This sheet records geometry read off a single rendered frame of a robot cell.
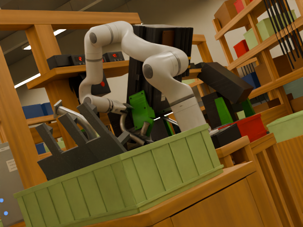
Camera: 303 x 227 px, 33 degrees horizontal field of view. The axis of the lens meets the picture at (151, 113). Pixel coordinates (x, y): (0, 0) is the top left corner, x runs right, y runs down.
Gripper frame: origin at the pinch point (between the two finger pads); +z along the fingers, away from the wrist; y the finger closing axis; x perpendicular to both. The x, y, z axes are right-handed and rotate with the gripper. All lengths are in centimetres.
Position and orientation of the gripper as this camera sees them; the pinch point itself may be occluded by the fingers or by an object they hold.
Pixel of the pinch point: (126, 108)
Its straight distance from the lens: 302.0
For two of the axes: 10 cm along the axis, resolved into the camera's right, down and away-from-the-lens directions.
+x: -4.2, 8.8, 2.2
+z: 6.2, 1.0, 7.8
